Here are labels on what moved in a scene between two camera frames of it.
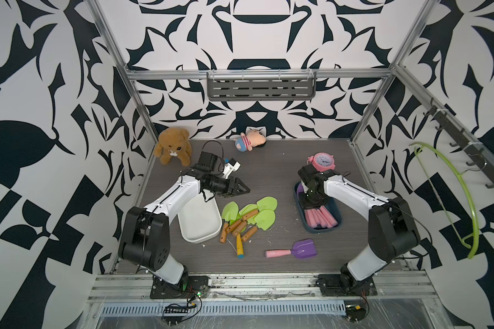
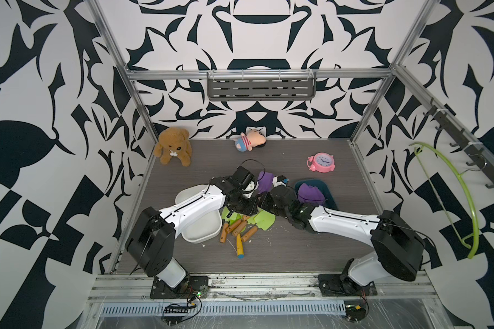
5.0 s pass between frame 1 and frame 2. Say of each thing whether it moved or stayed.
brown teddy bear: stayed
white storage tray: stayed
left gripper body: moved
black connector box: stayed
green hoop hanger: stayed
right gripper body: moved
